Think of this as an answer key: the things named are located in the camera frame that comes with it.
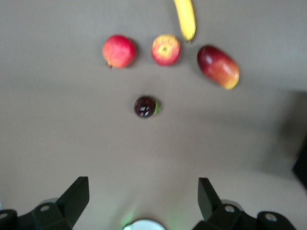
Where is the red yellow mango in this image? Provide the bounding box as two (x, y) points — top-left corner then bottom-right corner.
(197, 45), (240, 91)

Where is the black plastic box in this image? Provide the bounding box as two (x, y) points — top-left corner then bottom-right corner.
(291, 148), (307, 188)

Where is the yellow banana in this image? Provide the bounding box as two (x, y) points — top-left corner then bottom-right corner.
(173, 0), (196, 44)

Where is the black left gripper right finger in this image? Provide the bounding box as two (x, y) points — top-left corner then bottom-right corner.
(193, 177), (298, 230)

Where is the dark purple mangosteen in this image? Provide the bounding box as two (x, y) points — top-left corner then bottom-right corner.
(133, 95), (162, 119)

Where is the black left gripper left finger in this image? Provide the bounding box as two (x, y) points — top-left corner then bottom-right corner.
(0, 176), (90, 230)

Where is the brown table mat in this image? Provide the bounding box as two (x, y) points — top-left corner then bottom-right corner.
(0, 0), (307, 230)

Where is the red yellow apple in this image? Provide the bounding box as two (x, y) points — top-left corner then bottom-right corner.
(151, 34), (181, 67)

